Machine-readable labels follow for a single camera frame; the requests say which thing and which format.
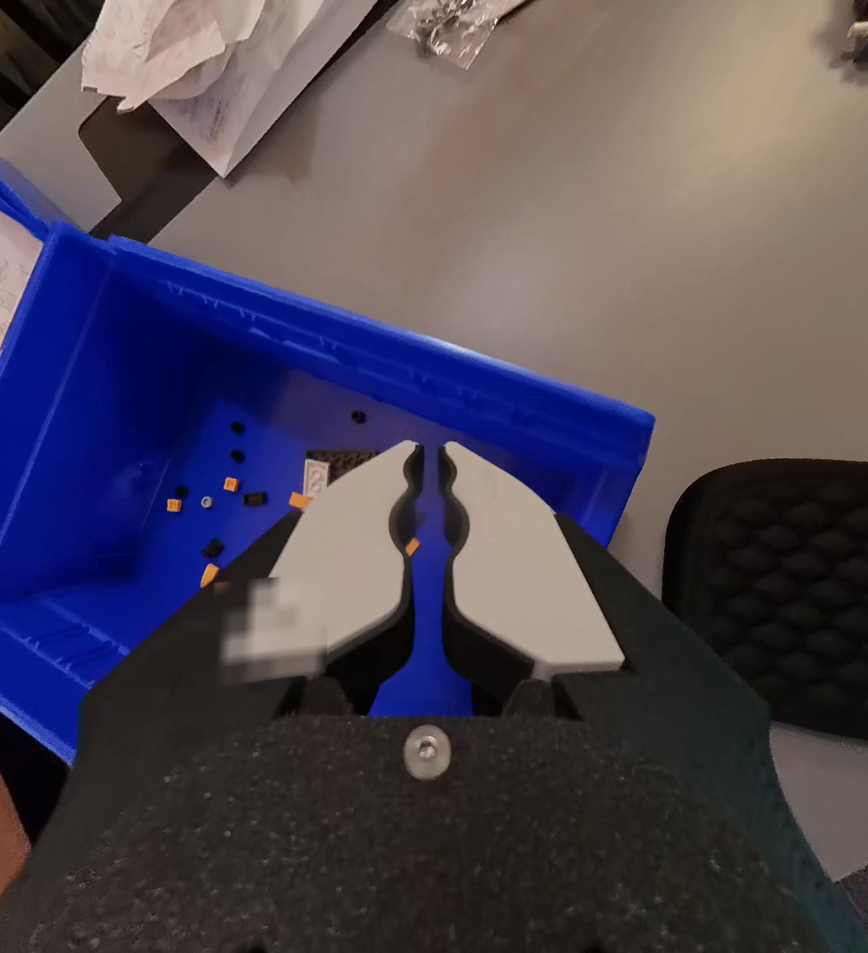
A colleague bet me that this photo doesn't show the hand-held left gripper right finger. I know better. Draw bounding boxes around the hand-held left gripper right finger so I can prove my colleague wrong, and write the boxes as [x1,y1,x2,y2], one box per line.
[437,443,626,717]

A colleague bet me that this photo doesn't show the black lego plate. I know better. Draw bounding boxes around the black lego plate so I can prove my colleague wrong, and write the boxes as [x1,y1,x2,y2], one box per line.
[305,449,380,496]

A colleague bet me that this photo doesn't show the scattered small lego pieces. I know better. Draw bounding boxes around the scattered small lego pieces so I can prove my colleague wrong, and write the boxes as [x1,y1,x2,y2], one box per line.
[166,409,424,589]

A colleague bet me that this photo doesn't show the clear bag of black parts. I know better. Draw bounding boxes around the clear bag of black parts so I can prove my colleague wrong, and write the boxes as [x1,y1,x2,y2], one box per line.
[385,0,532,71]

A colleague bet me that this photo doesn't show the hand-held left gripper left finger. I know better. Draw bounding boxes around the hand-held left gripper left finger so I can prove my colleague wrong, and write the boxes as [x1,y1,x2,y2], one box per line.
[269,441,424,716]

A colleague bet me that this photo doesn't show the white paper bag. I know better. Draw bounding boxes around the white paper bag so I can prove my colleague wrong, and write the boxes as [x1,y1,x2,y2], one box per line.
[80,0,267,113]
[151,0,398,180]

